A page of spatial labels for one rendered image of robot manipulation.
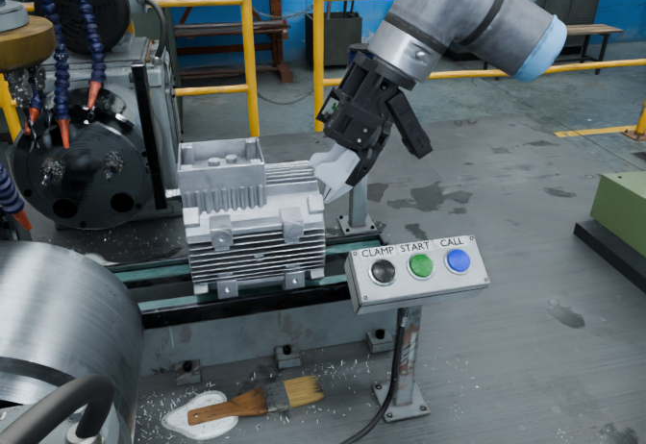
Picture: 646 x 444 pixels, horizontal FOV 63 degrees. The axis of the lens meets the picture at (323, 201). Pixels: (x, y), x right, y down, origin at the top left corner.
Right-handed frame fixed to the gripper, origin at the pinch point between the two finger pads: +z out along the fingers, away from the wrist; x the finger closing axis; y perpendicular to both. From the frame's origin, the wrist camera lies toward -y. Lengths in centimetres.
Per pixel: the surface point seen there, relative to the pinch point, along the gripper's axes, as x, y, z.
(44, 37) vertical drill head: -3.5, 41.8, -3.4
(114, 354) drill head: 26.3, 24.2, 13.6
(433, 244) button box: 14.3, -8.7, -4.3
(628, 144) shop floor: -222, -289, -41
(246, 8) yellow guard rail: -230, -13, 3
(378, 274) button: 17.4, -2.0, 0.8
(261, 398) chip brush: 10.1, -2.3, 30.8
